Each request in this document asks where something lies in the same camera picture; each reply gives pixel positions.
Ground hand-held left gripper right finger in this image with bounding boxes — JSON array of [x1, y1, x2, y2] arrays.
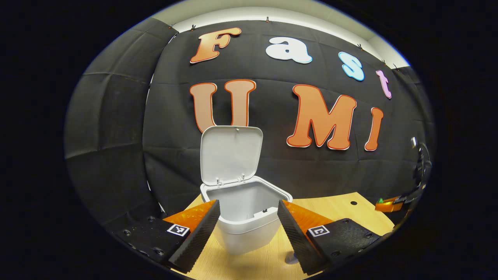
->
[[277, 200, 382, 276]]

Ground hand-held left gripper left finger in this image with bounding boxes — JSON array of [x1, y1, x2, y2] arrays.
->
[[112, 199, 221, 273]]

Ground white desktop garbage bin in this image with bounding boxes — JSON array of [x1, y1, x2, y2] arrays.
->
[[200, 125, 293, 255]]

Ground wooden desktop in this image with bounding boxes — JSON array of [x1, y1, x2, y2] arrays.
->
[[181, 191, 395, 280]]

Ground black backdrop cloth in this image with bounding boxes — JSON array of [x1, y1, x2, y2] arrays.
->
[[64, 17, 434, 234]]

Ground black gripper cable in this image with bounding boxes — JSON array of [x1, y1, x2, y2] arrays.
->
[[418, 142, 433, 183]]

